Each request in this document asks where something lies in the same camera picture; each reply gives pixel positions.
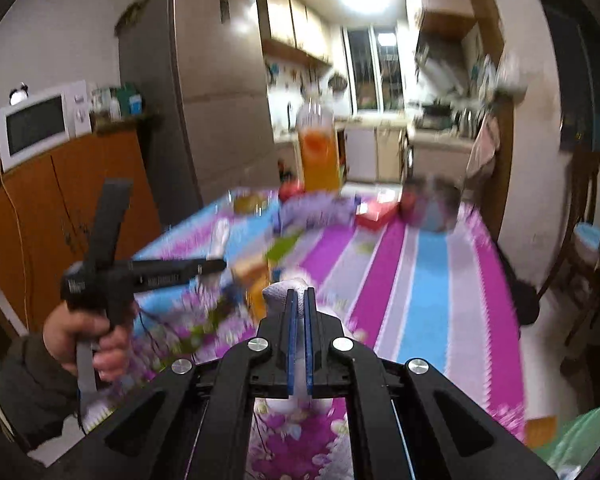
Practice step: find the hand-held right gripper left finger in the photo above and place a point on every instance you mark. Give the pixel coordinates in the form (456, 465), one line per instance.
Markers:
(292, 340)

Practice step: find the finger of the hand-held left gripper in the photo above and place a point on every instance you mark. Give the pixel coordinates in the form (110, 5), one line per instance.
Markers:
(112, 210)
(180, 271)

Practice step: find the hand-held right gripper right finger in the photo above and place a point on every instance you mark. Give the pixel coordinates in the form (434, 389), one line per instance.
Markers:
(310, 340)

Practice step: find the white knit glove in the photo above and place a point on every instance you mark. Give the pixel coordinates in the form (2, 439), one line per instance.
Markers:
(280, 295)

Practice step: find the yellow carton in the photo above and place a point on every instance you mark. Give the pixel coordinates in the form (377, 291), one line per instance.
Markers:
(254, 285)

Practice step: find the bin with green bag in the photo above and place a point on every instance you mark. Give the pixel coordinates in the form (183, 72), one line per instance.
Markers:
(580, 440)

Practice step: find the person's left forearm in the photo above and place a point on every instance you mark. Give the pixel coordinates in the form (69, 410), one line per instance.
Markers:
(30, 390)

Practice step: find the person's left hand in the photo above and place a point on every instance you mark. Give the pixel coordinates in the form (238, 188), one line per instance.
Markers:
(65, 330)

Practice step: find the orange wooden cabinet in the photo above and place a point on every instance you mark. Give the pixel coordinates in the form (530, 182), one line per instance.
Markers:
(40, 210)

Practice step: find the yellow-brown pear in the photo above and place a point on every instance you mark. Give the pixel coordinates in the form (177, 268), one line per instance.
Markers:
(247, 202)

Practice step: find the white microwave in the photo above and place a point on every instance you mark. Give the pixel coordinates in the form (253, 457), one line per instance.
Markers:
(35, 125)

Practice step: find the purple blue striped tablecloth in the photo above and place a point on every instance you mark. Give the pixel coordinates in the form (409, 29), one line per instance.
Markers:
(420, 285)

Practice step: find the purple plastic packet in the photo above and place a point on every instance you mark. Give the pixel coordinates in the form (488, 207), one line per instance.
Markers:
(315, 210)

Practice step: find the red apple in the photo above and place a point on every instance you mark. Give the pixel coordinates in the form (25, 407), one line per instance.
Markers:
(291, 191)

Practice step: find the red box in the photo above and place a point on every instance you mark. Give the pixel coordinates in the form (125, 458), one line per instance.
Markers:
(375, 216)

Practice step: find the small white black figurine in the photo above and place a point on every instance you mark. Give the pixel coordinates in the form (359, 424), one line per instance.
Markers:
(19, 95)

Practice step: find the grey refrigerator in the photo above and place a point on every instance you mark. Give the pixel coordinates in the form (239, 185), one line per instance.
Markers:
(215, 85)

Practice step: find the metal pot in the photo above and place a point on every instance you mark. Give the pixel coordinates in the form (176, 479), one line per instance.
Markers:
(430, 205)

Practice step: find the orange juice bottle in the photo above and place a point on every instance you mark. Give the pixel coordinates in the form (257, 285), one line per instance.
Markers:
(320, 155)

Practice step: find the cream kitchen base cabinets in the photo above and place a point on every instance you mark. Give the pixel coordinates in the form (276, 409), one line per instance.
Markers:
(370, 155)

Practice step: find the hanging beige towel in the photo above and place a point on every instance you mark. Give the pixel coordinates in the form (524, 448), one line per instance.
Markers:
(484, 145)

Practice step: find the black wok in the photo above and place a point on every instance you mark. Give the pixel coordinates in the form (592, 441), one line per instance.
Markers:
(436, 108)

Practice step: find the metal kettle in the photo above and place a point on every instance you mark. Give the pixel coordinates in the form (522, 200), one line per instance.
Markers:
(462, 121)

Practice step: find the barred kitchen window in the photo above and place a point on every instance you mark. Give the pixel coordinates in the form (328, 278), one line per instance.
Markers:
(375, 70)

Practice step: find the blue plastic basin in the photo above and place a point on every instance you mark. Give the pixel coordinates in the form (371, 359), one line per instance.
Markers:
(587, 242)

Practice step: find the range hood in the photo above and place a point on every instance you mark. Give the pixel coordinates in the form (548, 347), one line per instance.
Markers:
(442, 70)

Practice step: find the dark wooden chair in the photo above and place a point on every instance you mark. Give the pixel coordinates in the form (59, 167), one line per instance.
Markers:
(582, 200)

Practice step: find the white hanging plastic bag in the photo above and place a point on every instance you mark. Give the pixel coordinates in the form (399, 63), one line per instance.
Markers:
(510, 75)

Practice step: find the cabinet above range hood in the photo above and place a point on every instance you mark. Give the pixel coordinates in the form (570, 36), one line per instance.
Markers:
(442, 0)

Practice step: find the dark window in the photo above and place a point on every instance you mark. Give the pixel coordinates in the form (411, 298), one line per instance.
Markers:
(575, 70)

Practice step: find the cream wall cabinets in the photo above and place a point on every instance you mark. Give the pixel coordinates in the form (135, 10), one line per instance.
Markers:
(295, 25)

